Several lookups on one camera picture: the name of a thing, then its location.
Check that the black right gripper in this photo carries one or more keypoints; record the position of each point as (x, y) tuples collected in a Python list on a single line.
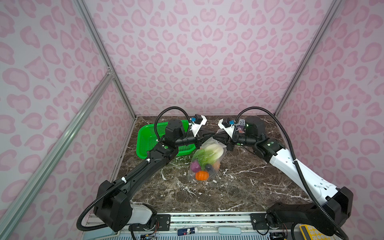
[(227, 139)]

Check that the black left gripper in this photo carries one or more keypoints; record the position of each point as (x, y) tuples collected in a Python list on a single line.
[(199, 138)]

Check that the green cabbage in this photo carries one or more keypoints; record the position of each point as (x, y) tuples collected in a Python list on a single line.
[(209, 155)]

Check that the clear zip top bag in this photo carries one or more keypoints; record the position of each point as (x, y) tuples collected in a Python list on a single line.
[(216, 165)]

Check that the dark purple eggplant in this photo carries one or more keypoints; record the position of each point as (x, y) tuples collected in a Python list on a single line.
[(210, 169)]

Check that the orange toy pumpkin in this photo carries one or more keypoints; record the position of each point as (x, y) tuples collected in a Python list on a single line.
[(202, 176)]

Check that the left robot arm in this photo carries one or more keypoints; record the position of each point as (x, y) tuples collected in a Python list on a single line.
[(113, 204)]

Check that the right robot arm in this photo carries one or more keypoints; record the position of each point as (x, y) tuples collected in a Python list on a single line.
[(330, 205)]

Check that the green plastic perforated basket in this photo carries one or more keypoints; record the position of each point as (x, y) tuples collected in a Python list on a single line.
[(150, 144)]

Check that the grey oval pad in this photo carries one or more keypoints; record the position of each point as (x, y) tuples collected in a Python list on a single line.
[(229, 231)]

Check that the yellow calculator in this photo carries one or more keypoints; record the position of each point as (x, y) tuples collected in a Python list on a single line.
[(311, 233)]

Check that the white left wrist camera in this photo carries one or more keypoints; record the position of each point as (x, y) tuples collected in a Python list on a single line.
[(197, 121)]

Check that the aluminium mounting rail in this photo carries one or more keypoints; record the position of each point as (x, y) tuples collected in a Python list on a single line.
[(251, 223)]

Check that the right aluminium corner post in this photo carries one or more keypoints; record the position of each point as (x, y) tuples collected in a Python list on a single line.
[(331, 14)]

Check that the aluminium corner frame post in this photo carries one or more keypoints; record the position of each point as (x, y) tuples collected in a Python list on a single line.
[(91, 26)]

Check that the aluminium diagonal frame bar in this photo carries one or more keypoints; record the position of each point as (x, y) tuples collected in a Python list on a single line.
[(20, 205)]

